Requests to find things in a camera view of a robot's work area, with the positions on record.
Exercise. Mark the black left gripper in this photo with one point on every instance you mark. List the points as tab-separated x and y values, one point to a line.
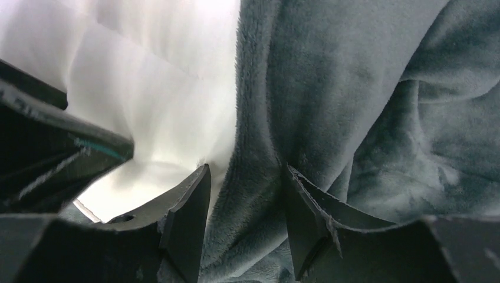
48	157

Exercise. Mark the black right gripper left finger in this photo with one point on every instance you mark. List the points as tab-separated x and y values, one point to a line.
160	241

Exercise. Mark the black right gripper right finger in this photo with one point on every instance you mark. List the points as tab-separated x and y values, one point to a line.
332	241

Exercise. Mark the white pillow with yellow edge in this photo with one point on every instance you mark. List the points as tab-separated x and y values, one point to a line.
161	73

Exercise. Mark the zebra striped pillowcase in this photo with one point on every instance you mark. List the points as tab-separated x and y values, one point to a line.
392	107

